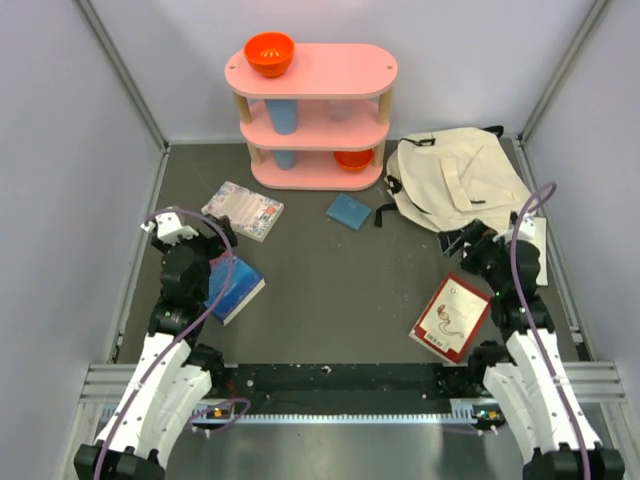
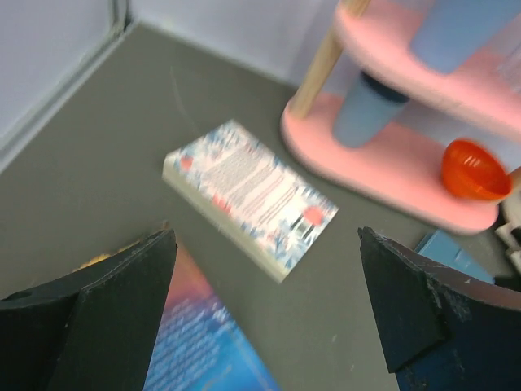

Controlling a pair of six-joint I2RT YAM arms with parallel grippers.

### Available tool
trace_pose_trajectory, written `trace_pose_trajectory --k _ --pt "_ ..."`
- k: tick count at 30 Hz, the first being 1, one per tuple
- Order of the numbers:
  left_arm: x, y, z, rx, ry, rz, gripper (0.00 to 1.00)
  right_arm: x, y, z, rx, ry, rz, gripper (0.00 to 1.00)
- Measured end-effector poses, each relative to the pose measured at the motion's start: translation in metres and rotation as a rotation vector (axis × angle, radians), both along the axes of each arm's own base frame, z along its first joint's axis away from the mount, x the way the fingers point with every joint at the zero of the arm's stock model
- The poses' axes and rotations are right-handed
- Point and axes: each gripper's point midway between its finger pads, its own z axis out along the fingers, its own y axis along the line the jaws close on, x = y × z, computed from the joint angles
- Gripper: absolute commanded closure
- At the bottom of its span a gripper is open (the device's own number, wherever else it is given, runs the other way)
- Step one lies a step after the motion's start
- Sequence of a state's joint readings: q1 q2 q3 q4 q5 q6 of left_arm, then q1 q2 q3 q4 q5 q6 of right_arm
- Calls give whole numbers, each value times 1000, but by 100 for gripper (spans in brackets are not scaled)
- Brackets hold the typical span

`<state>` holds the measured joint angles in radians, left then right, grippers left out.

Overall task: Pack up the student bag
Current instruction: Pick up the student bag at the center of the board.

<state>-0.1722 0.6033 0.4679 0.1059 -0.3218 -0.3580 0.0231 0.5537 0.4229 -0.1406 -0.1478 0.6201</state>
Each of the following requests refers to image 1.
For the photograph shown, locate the small teal notebook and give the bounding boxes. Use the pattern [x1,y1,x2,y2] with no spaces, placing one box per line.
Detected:
[326,194,371,231]

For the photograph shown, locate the floral cover book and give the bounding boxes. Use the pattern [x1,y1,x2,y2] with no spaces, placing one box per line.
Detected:
[201,181,284,242]

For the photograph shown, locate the grey cable duct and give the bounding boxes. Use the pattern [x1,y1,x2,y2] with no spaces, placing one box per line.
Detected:
[187,402,506,429]

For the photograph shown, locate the cream canvas backpack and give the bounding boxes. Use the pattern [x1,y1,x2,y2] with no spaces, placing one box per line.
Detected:
[384,127,531,233]

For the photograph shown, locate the orange bowl on shelf top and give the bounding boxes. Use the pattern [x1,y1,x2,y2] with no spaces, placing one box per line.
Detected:
[243,31,295,78]

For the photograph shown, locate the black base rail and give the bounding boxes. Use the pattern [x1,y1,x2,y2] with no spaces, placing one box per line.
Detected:
[225,363,481,399]

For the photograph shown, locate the orange bowl bottom shelf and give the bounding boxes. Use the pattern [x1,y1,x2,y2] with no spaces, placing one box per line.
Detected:
[333,149,374,172]

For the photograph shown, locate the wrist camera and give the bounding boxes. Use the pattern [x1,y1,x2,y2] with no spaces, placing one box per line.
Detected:
[509,213,547,247]
[141,211,199,246]

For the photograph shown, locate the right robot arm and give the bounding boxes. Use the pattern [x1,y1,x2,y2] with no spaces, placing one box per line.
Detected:
[438,220,625,479]

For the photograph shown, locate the blue cup shelf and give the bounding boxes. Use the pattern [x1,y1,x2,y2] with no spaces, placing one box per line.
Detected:
[265,99,298,135]
[271,150,296,171]

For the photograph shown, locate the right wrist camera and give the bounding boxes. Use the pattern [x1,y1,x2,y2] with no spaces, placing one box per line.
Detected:
[509,213,547,247]

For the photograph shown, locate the blue cup bottom shelf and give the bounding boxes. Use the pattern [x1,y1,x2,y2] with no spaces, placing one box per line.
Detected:
[271,150,296,171]

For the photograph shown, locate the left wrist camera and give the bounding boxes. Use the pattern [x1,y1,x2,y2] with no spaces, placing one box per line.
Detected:
[141,211,199,246]

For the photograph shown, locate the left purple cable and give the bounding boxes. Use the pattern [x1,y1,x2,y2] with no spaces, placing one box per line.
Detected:
[92,208,238,480]

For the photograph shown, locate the pink three-tier shelf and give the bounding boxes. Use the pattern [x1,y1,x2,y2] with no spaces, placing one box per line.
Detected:
[225,43,398,191]

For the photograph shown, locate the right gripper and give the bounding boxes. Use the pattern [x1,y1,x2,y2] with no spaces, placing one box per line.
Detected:
[437,218,507,294]

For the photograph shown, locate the blue paperback book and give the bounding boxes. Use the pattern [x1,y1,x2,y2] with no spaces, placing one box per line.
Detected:
[205,256,265,325]

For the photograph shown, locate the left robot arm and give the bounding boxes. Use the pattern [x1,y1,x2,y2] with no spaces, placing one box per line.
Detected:
[73,207,237,479]

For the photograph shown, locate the blue cup middle shelf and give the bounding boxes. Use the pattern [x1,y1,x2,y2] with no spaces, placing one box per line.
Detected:
[265,99,298,135]

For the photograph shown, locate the clear glass cup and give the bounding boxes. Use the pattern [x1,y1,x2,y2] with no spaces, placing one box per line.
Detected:
[326,100,351,121]

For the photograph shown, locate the white square board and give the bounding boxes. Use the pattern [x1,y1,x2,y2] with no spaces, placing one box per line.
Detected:
[534,228,548,287]

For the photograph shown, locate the red and white book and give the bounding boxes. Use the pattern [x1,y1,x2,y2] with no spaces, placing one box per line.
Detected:
[408,274,491,365]

